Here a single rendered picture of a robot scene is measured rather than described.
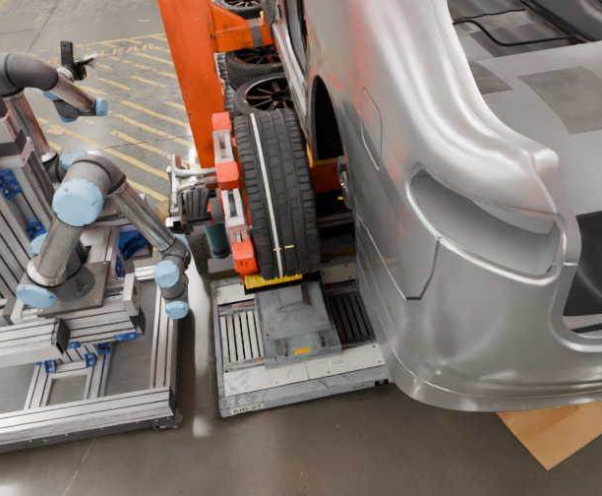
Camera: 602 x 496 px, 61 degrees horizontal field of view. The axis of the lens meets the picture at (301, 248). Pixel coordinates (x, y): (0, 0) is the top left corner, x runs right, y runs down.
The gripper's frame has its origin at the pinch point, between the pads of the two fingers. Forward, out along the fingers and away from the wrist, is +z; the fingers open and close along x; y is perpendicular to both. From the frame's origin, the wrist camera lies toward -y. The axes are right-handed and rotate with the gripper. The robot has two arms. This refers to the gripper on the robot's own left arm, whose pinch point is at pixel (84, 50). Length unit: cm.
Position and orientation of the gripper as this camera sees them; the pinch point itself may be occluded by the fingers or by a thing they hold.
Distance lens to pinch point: 268.0
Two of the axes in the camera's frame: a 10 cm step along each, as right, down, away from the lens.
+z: 1.1, -6.9, 7.1
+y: -0.6, 7.1, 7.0
